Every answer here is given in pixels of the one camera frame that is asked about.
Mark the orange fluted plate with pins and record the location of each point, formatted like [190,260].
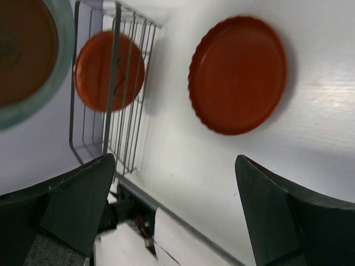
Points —
[237,75]

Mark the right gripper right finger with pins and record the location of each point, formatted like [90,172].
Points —
[289,224]

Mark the grey-green round plate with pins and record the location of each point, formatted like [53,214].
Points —
[37,42]

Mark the metal wire dish rack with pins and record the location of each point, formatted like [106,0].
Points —
[110,74]

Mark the silver foil-covered base rail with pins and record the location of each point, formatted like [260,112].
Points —
[174,242]

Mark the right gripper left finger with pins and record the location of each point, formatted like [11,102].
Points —
[56,222]

